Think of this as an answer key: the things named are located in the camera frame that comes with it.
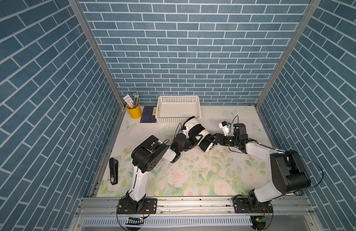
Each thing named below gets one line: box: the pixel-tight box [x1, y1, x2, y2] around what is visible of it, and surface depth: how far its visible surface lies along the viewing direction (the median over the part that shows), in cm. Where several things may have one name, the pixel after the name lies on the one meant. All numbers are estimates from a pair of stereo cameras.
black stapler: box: [109, 157, 119, 186], surface depth 84 cm
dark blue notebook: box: [139, 105, 157, 123], surface depth 117 cm
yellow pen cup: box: [126, 102, 142, 120], surface depth 109 cm
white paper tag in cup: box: [122, 93, 134, 109], surface depth 107 cm
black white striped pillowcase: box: [182, 115, 215, 153], surface depth 93 cm
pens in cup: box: [132, 92, 140, 109], surface depth 107 cm
